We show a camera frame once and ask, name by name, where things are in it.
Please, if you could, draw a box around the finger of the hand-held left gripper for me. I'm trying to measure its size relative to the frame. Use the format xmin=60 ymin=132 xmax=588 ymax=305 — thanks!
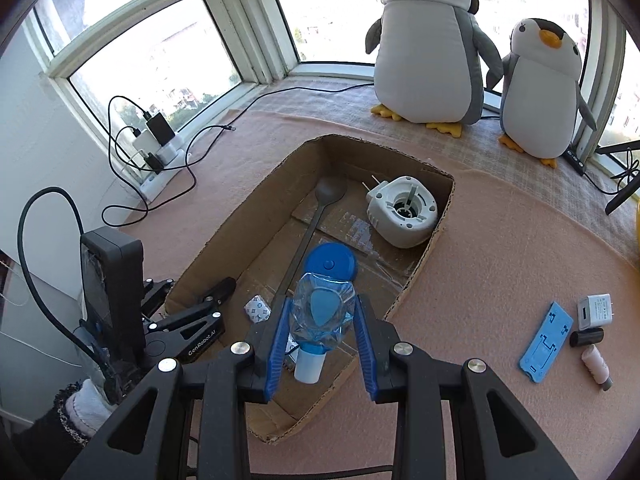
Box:
xmin=147 ymin=276 xmax=237 ymax=332
xmin=141 ymin=278 xmax=176 ymax=319

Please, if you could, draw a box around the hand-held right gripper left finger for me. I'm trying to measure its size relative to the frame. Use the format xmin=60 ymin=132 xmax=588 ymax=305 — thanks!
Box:
xmin=60 ymin=297 xmax=296 ymax=480

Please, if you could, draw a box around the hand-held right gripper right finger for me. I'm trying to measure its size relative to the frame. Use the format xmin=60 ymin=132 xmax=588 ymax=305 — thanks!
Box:
xmin=354 ymin=294 xmax=581 ymax=480

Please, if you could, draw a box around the white patterned lighter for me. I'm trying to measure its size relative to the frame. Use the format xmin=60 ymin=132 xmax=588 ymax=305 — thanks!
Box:
xmin=243 ymin=295 xmax=301 ymax=368

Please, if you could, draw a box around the cardboard box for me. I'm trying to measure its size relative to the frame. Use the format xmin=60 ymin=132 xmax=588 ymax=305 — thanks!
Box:
xmin=164 ymin=134 xmax=457 ymax=445

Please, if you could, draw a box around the blue round tape measure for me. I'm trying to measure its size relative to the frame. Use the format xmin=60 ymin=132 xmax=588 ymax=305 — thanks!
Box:
xmin=303 ymin=242 xmax=358 ymax=281

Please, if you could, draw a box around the white plug-in heater device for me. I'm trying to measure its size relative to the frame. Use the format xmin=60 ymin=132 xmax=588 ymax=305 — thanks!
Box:
xmin=361 ymin=175 xmax=440 ymax=249

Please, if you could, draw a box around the grey plastic spoon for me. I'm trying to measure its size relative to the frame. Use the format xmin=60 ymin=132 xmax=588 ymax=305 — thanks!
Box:
xmin=272 ymin=176 xmax=349 ymax=306

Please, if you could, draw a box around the blue folding phone stand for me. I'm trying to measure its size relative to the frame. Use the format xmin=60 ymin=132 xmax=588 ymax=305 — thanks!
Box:
xmin=519 ymin=301 xmax=574 ymax=385

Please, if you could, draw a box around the black cylinder tube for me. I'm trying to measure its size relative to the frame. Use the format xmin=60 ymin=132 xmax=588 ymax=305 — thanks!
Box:
xmin=570 ymin=327 xmax=605 ymax=348

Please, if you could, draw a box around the white USB wall charger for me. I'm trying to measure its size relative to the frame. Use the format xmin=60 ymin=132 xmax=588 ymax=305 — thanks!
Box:
xmin=577 ymin=294 xmax=613 ymax=331

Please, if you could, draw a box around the pink bottle with grey cap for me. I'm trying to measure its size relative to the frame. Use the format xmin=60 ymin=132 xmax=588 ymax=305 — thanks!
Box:
xmin=581 ymin=345 xmax=614 ymax=392

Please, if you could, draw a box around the person's left forearm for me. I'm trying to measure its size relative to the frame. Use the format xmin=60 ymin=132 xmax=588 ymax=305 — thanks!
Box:
xmin=0 ymin=385 xmax=96 ymax=480

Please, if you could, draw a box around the person's left hand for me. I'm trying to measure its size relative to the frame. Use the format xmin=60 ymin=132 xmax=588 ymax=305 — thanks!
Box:
xmin=65 ymin=379 xmax=118 ymax=441

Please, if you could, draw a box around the white power strip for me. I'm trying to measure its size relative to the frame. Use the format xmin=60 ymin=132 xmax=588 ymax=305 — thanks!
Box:
xmin=137 ymin=132 xmax=193 ymax=202

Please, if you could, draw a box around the white power adapter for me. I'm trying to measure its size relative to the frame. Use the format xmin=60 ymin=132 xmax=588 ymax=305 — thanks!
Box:
xmin=132 ymin=130 xmax=160 ymax=153

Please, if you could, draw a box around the black power adapter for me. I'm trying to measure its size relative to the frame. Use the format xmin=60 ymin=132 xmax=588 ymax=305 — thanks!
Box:
xmin=146 ymin=114 xmax=177 ymax=147

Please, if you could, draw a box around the checked cloth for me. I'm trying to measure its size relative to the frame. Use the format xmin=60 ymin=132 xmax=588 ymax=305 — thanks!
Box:
xmin=240 ymin=75 xmax=640 ymax=241

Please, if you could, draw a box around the black inline remote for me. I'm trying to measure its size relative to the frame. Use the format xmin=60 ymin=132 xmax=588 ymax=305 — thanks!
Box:
xmin=565 ymin=146 xmax=587 ymax=177

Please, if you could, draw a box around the large penguin plush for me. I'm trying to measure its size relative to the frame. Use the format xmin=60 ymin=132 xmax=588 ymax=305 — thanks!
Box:
xmin=364 ymin=0 xmax=503 ymax=138

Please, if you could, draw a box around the black tripod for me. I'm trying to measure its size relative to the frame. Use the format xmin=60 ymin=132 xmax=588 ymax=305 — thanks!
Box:
xmin=595 ymin=142 xmax=640 ymax=216

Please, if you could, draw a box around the small penguin plush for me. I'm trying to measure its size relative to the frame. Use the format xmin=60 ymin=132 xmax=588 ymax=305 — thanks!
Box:
xmin=500 ymin=17 xmax=598 ymax=168

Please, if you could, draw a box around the black charging cable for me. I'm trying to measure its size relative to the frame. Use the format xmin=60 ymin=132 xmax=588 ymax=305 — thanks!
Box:
xmin=101 ymin=125 xmax=226 ymax=228

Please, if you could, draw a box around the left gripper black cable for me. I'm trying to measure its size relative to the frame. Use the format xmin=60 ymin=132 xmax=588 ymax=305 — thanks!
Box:
xmin=17 ymin=186 xmax=121 ymax=376

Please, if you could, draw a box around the thin black adapter cable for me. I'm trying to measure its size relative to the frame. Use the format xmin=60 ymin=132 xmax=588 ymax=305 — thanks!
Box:
xmin=107 ymin=95 xmax=151 ymax=201

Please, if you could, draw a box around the black ring light cable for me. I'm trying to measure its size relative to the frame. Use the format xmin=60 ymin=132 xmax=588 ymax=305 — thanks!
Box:
xmin=223 ymin=80 xmax=377 ymax=133

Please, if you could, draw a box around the white window frame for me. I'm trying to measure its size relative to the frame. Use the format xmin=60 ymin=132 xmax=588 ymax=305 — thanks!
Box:
xmin=25 ymin=0 xmax=640 ymax=161

